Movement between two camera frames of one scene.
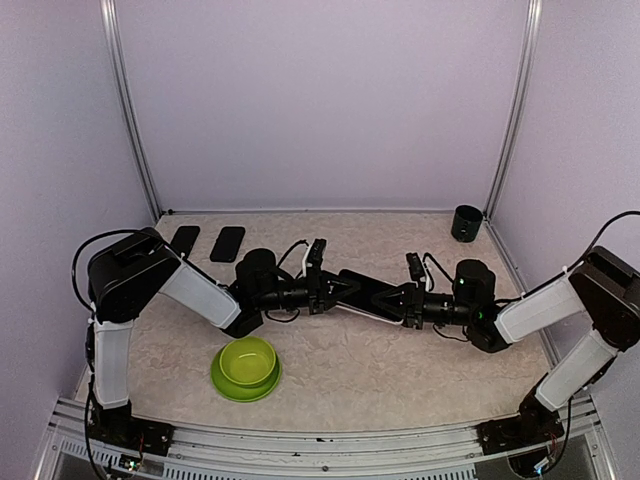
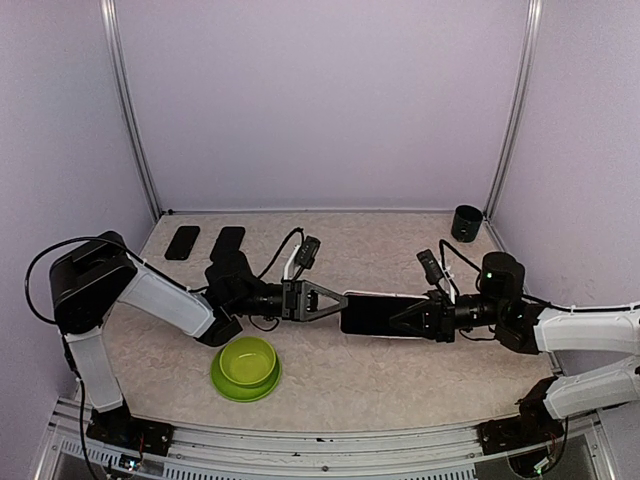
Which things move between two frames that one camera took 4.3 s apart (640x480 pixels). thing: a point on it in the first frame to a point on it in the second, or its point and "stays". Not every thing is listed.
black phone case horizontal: (185, 238) stays
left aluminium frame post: (116, 56) stays
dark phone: (370, 294) to (372, 315)
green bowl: (247, 361) stays
